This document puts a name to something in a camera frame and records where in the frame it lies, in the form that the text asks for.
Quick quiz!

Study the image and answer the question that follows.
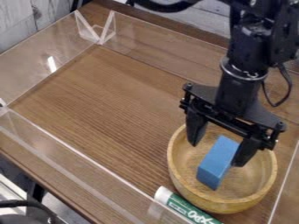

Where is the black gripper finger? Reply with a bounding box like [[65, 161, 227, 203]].
[[231, 137, 260, 167], [186, 109, 208, 146]]

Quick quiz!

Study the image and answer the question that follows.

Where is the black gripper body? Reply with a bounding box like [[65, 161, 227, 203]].
[[180, 58, 286, 150]]

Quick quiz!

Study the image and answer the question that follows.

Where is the blue rectangular block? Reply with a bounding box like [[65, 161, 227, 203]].
[[196, 136, 239, 190]]

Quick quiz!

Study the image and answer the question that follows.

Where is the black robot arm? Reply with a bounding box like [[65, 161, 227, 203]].
[[180, 0, 299, 167]]

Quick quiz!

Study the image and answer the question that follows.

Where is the brown wooden bowl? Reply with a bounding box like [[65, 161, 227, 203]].
[[167, 125, 278, 214]]

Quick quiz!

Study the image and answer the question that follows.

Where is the green white marker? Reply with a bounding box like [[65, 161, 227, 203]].
[[153, 186, 224, 224]]

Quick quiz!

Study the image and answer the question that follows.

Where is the clear acrylic corner bracket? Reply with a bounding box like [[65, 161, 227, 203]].
[[75, 10, 116, 46]]

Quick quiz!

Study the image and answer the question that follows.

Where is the clear acrylic front wall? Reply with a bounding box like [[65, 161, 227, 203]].
[[0, 108, 191, 224]]

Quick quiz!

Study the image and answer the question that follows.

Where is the black cable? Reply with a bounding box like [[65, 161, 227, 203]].
[[0, 199, 56, 224]]

